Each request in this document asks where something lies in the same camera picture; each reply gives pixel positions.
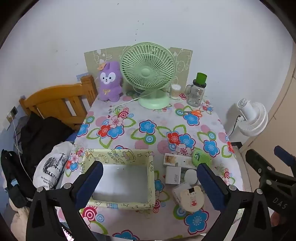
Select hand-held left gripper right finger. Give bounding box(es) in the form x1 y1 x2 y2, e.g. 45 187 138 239
196 163 273 241

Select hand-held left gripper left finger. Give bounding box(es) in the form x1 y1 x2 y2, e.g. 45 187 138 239
26 161 104 241

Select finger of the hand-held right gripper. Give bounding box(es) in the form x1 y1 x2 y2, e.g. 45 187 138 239
245 149 278 181
274 146 296 168

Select white power charger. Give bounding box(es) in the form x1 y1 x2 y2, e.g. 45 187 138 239
165 167 182 184

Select white remote control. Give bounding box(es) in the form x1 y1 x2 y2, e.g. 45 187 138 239
163 153 193 168

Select yellow printed storage box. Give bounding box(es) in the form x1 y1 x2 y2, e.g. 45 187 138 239
80 149 156 210

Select white round case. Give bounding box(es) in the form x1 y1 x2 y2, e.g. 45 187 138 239
184 169 198 185

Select white printed tote bag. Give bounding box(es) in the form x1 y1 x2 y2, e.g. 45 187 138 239
33 141 74 189

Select white floor fan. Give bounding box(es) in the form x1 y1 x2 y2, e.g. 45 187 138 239
236 98 269 137

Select beige door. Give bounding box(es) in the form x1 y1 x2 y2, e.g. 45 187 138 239
240 46 296 163

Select floral tablecloth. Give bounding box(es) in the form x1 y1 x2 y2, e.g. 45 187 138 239
55 91 245 240

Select black backpack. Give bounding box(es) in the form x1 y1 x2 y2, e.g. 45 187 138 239
0 149 35 209

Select glass mug jar green lid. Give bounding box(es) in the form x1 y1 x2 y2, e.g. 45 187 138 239
185 72 207 107

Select wooden chair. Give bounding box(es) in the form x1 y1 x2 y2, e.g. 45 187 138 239
19 75 97 130

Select purple plush toy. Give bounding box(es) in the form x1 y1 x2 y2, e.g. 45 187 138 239
97 61 123 102

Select green printed backing panel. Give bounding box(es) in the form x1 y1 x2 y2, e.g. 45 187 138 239
84 45 193 93

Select green desk fan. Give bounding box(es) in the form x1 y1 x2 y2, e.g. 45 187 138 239
120 42 176 109

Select orange handled scissors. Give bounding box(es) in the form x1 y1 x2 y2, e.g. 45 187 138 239
183 109 202 117

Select white fan cable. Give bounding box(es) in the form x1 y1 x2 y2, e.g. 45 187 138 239
109 94 148 109

